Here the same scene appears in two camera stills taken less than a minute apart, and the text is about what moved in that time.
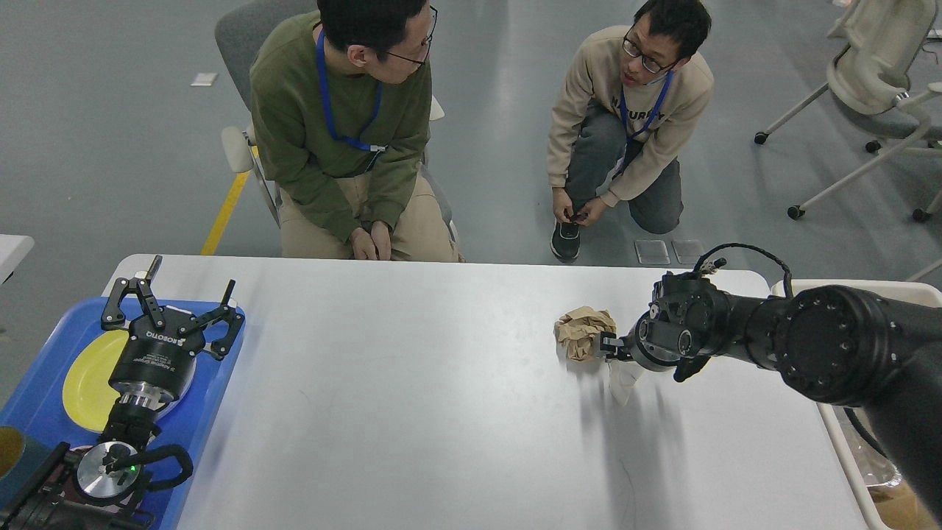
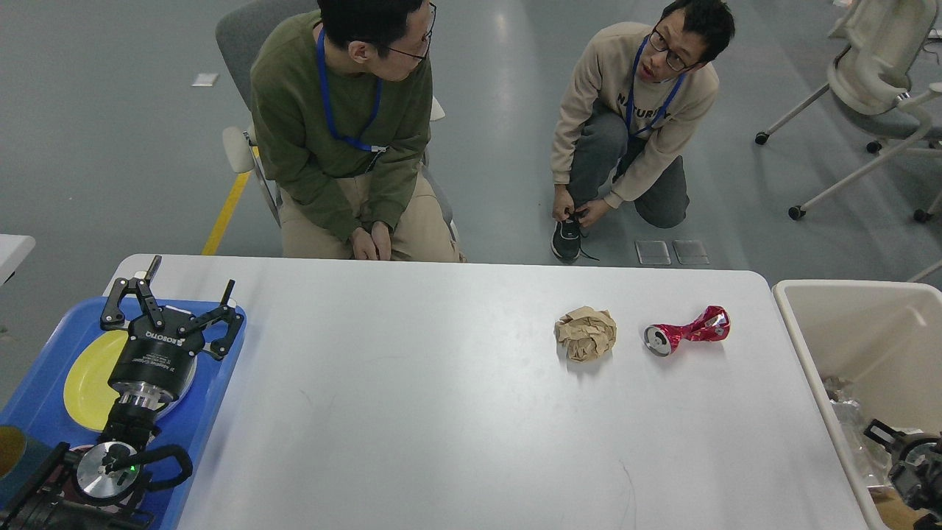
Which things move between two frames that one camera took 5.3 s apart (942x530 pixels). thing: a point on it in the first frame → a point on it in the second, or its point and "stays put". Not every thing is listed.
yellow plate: [88, 397] stays put
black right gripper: [642, 351] → [921, 482]
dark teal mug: [20, 458] stays put
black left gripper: [153, 366] stays put
